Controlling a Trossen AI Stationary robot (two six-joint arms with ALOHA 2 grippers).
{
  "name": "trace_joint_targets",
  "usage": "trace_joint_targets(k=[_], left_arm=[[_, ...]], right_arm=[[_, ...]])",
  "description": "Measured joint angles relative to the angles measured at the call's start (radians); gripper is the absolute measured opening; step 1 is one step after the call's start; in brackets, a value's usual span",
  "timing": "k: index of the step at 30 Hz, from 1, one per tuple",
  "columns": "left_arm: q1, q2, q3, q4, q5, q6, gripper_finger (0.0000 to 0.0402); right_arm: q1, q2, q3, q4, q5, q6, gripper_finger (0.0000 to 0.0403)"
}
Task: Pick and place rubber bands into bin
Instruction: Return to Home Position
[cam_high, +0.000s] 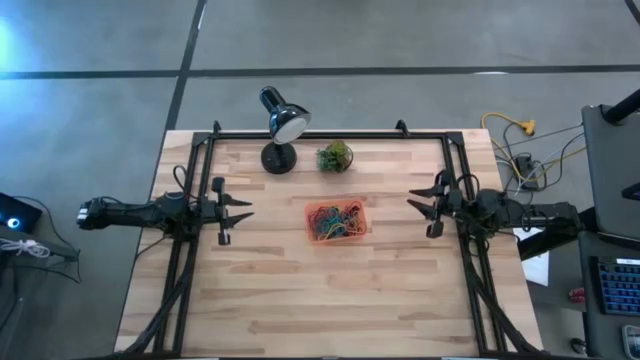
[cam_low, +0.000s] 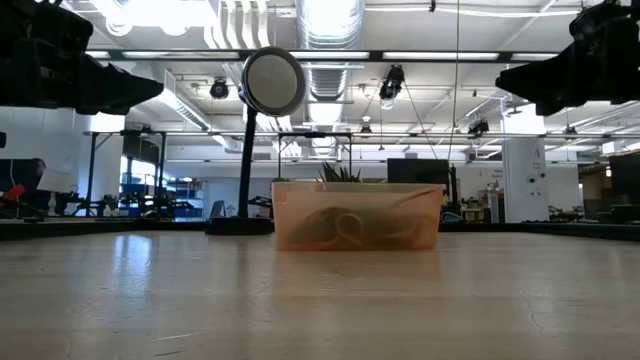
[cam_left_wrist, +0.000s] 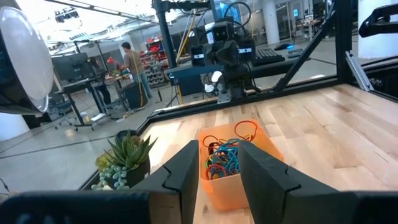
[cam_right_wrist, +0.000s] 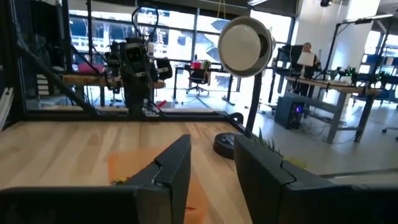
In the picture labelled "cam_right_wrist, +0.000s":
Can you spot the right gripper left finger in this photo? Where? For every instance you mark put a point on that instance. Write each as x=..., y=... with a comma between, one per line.
x=174, y=186

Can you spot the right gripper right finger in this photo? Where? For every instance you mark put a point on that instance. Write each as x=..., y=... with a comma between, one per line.
x=264, y=193

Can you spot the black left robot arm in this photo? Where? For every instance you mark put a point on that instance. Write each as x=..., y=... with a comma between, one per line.
x=136, y=96

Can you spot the orange translucent plastic bin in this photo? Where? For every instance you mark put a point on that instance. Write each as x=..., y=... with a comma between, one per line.
x=133, y=161

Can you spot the pink plastic bin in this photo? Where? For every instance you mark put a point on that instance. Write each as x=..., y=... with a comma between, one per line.
x=90, y=68

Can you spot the small green potted plant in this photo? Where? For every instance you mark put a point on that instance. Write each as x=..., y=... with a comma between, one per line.
x=269, y=146

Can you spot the small red object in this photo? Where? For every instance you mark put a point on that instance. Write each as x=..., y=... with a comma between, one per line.
x=161, y=103

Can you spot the wooden top workbench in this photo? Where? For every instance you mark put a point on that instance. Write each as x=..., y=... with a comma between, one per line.
x=87, y=80
x=335, y=85

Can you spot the small red box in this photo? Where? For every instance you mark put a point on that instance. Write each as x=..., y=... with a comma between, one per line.
x=196, y=64

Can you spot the black office chair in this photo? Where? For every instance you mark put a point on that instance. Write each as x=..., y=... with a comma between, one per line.
x=199, y=77

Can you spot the black computer tower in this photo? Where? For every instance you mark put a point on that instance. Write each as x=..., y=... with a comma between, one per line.
x=289, y=112

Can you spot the black office desk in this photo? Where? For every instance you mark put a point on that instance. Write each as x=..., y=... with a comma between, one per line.
x=230, y=87

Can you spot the black desk lamp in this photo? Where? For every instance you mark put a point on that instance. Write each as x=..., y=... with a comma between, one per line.
x=245, y=46

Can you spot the white panel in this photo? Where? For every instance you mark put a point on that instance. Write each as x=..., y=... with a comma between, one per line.
x=6, y=105

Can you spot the white laptop lid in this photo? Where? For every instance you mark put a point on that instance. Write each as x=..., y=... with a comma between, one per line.
x=305, y=59

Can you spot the black computer monitor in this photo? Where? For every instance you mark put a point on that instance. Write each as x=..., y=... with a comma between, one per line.
x=290, y=53

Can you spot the person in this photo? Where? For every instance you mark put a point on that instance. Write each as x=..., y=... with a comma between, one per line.
x=308, y=49

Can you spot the black frame stand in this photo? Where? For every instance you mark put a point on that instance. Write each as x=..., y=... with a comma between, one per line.
x=331, y=40

